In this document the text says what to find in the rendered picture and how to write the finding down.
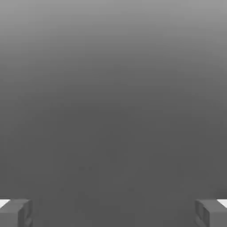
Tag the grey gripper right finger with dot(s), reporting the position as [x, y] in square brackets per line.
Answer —
[215, 214]

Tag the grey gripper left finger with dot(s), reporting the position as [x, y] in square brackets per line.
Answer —
[12, 213]

